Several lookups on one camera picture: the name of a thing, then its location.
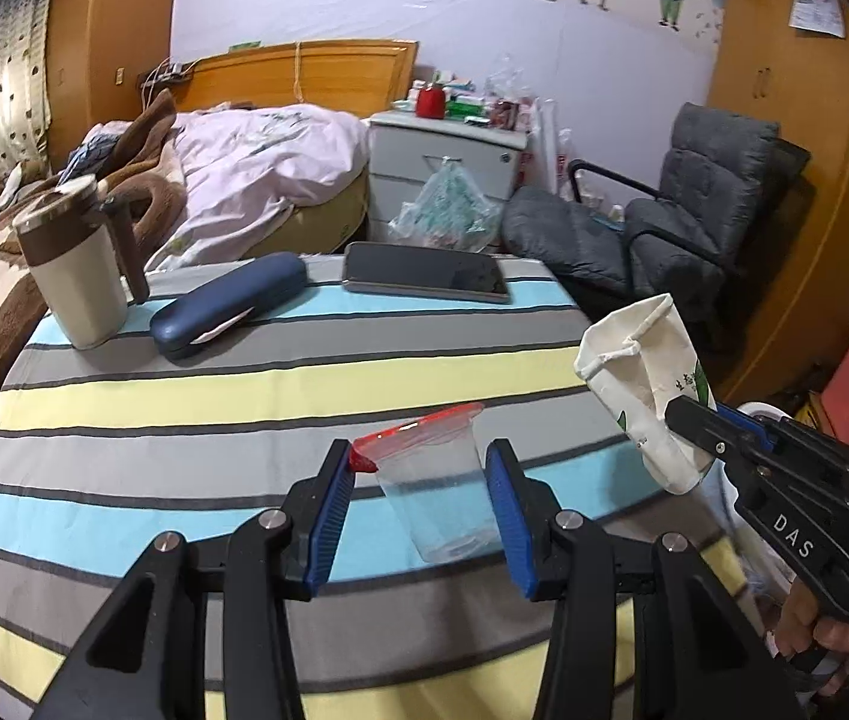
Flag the yellow floral box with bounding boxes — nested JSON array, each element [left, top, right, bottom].
[[788, 390, 830, 428]]

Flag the pink duvet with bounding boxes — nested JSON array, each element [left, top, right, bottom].
[[143, 103, 371, 271]]

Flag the large wooden wardrobe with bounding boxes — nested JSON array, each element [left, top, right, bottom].
[[705, 0, 849, 406]]

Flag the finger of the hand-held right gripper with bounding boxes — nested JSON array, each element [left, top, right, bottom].
[[664, 396, 779, 481], [713, 401, 849, 466]]

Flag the white paper tag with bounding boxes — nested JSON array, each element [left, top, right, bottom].
[[790, 0, 845, 38]]

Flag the black smartphone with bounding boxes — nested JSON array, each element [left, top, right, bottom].
[[340, 241, 511, 305]]

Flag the clear plastic cup red lid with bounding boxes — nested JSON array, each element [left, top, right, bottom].
[[351, 403, 504, 563]]

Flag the grey cushioned office chair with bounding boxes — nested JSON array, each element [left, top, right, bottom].
[[500, 101, 811, 361]]

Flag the wooden bed headboard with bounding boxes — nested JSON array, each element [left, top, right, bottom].
[[173, 39, 419, 121]]

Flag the striped tablecloth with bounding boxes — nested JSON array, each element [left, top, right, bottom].
[[0, 251, 751, 720]]

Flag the blue plaid cloth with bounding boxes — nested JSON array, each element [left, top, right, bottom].
[[64, 124, 125, 177]]

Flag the white nightstand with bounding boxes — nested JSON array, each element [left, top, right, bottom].
[[368, 106, 530, 241]]

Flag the power strip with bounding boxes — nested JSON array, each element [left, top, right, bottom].
[[137, 60, 193, 87]]

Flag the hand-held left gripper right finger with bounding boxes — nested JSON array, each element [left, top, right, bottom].
[[485, 439, 800, 720]]

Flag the person's right hand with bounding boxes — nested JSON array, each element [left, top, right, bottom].
[[773, 581, 849, 698]]

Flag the cream mug brown lid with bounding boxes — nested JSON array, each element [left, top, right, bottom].
[[11, 174, 151, 350]]

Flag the clear plastic bag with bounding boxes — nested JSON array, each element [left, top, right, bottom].
[[484, 52, 538, 102], [388, 157, 504, 252]]

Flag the narrow wooden wardrobe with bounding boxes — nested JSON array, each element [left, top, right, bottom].
[[45, 0, 185, 170]]

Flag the white trash bin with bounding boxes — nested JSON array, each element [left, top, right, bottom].
[[694, 399, 800, 616]]

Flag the dark blue glasses case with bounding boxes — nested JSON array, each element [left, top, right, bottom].
[[149, 251, 305, 361]]

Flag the yellow bed mattress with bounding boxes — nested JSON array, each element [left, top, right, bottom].
[[274, 172, 371, 256]]

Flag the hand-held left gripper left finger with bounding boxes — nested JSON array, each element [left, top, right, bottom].
[[30, 439, 354, 720]]

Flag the green box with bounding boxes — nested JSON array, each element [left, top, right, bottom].
[[446, 94, 493, 121]]

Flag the white plastic bags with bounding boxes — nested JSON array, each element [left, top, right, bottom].
[[525, 101, 583, 203]]

